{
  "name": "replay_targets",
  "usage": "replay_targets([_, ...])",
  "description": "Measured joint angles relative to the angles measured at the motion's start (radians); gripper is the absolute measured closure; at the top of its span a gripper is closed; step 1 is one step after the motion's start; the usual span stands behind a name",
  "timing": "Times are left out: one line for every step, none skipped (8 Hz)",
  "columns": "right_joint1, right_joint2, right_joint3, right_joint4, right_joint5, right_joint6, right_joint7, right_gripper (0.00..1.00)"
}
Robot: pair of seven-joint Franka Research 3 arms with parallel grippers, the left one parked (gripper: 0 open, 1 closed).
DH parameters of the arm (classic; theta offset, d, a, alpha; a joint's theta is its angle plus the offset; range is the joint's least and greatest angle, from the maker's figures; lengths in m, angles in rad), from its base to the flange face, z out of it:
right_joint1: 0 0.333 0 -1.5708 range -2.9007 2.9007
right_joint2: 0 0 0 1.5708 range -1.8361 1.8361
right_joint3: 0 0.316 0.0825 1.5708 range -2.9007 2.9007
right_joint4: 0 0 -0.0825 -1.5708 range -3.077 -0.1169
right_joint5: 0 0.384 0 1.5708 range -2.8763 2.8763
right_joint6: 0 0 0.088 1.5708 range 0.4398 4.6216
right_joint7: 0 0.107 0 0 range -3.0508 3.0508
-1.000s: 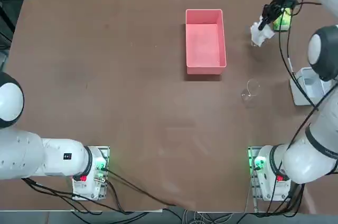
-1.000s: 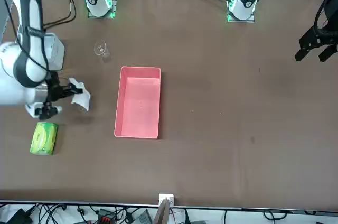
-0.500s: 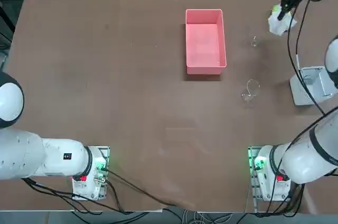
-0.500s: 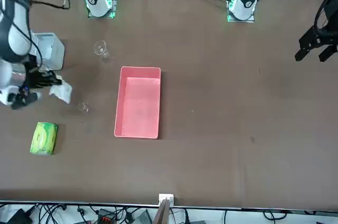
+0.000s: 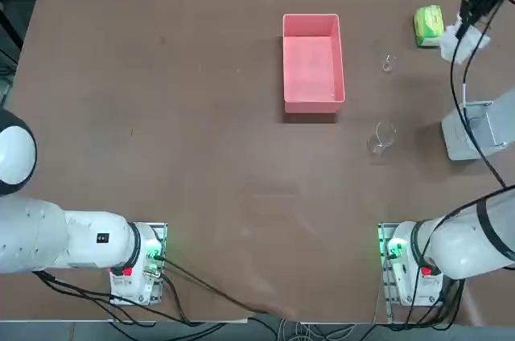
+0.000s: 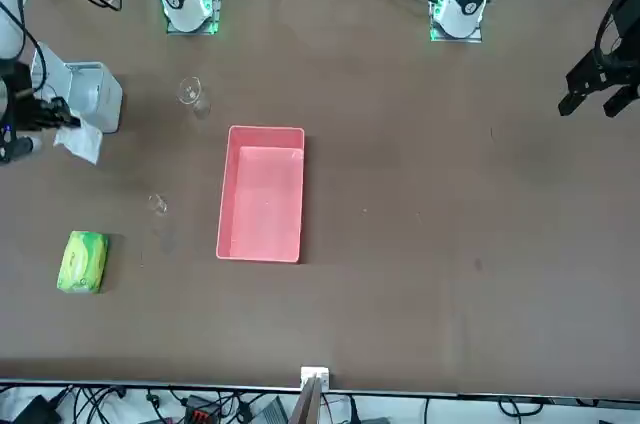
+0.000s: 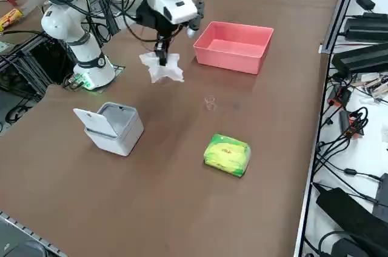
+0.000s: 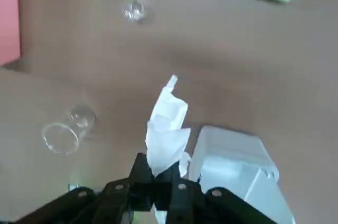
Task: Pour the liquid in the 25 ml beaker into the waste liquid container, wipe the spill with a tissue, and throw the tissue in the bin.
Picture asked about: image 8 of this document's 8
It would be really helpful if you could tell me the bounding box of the pink plastic container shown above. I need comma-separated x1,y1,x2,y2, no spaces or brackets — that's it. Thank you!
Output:
0,0,22,68

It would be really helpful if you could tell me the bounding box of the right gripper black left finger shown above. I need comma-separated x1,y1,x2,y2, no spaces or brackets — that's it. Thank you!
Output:
13,152,155,224

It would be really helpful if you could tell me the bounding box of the white tissue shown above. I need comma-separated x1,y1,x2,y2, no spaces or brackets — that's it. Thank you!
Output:
145,74,193,224

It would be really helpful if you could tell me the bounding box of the small glass beaker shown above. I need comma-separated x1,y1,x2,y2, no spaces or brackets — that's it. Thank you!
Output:
120,0,152,24

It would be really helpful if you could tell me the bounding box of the large glass beaker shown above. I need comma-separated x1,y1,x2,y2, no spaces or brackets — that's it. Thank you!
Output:
41,104,96,155

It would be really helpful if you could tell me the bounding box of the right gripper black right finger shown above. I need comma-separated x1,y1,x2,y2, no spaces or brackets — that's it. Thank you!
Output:
154,164,275,224

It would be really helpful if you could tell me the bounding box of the white lidded trash bin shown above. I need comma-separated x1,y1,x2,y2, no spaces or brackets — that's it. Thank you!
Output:
189,125,296,224

